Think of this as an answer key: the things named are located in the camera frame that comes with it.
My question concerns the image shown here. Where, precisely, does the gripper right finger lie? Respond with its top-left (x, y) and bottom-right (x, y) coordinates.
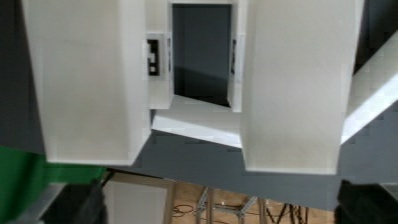
top-left (334, 180), bottom-right (398, 224)

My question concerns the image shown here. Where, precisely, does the white chair back frame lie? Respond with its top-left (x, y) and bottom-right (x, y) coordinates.
top-left (22, 0), bottom-right (364, 174)

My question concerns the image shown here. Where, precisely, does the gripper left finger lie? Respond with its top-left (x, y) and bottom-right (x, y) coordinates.
top-left (16, 181), bottom-right (109, 224)

